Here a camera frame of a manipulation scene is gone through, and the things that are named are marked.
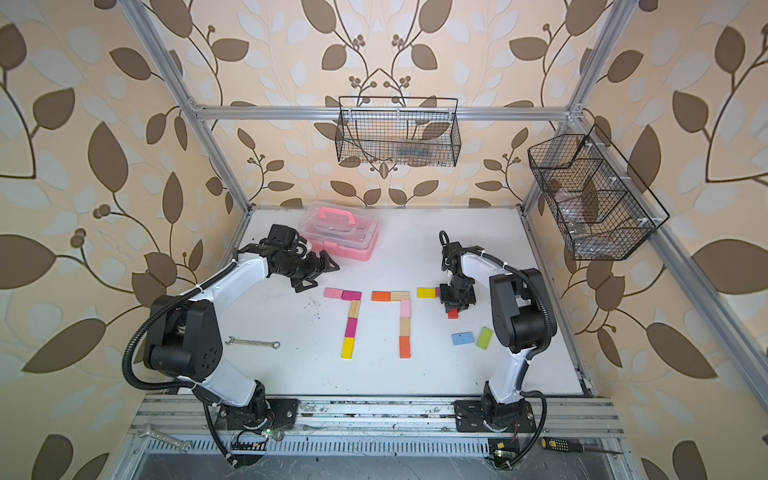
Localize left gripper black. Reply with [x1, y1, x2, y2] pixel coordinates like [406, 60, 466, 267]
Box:
[275, 250, 339, 290]

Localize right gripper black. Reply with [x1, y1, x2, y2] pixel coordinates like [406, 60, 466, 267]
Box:
[439, 278, 475, 311]

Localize yellow block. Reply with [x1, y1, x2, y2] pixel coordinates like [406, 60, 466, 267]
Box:
[417, 287, 438, 299]
[341, 337, 355, 359]

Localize blue block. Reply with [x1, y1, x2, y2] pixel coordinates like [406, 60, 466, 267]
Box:
[451, 332, 475, 346]

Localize green block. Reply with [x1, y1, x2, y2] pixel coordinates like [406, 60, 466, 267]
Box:
[475, 327, 494, 351]

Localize light pink block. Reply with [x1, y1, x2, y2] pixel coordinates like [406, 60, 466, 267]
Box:
[324, 288, 344, 299]
[400, 300, 412, 318]

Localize wooden block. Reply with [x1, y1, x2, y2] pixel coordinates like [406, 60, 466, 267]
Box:
[399, 317, 411, 337]
[390, 291, 410, 301]
[348, 300, 361, 319]

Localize red-orange block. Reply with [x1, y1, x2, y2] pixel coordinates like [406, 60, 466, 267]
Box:
[399, 336, 411, 359]

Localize pink plastic toolbox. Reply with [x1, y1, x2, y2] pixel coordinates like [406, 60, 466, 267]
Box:
[299, 202, 379, 262]

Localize orange block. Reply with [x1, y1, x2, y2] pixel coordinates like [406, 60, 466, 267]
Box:
[372, 291, 392, 302]

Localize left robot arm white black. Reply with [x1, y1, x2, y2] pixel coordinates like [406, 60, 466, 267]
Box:
[121, 243, 339, 430]

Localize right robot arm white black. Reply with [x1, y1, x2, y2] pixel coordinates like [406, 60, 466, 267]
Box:
[439, 238, 557, 432]

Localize small silver wrench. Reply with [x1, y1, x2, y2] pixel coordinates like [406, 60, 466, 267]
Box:
[225, 336, 281, 349]

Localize yellow black screwdriver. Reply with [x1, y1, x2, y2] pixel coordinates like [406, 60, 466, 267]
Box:
[540, 437, 622, 455]

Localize large silver wrench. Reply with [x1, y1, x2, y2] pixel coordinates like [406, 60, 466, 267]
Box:
[138, 424, 191, 454]

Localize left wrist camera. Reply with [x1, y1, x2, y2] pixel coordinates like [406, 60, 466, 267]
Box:
[263, 224, 305, 251]

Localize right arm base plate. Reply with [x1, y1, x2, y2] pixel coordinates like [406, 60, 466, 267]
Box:
[453, 400, 537, 435]

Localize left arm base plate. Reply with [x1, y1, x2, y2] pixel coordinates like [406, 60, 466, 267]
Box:
[218, 397, 300, 431]

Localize back wire basket black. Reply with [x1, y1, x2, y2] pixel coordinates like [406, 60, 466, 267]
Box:
[332, 95, 462, 167]

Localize wire basket black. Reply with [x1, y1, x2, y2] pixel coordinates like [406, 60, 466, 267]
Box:
[332, 95, 462, 167]
[527, 125, 670, 261]

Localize right wire basket black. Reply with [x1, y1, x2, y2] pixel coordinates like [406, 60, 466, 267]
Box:
[527, 125, 670, 261]

